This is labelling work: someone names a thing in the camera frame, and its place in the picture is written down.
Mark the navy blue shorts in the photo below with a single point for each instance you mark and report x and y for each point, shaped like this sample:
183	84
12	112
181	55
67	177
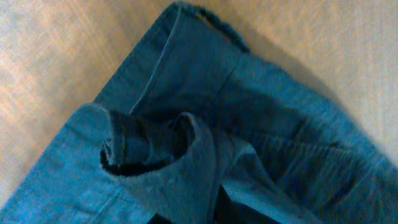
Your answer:
193	128

